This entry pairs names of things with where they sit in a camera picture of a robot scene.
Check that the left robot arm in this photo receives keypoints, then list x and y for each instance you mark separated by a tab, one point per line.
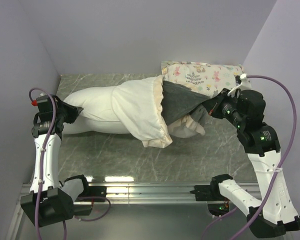
48	202

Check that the white pillow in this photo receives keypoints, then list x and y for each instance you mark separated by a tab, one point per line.
97	114

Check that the grey and cream ruffled pillowcase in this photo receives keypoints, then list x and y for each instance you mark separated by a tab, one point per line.
153	110

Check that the animal print pillow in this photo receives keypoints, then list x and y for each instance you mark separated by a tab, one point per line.
204	78

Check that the right base electronics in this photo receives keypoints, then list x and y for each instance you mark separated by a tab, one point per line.
219	209

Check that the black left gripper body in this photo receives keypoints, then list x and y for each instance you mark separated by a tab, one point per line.
67	113

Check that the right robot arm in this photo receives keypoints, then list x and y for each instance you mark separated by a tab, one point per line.
274	214

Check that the aluminium mounting rail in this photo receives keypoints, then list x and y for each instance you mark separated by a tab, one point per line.
122	169

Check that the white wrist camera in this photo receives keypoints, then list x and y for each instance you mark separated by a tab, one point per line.
242	83
34	101

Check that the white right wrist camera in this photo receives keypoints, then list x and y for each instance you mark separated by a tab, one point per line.
242	83

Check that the black left base box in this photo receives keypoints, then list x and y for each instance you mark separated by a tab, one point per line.
82	209

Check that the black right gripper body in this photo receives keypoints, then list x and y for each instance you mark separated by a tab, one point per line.
227	106

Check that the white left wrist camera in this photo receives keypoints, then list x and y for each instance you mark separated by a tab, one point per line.
34	101

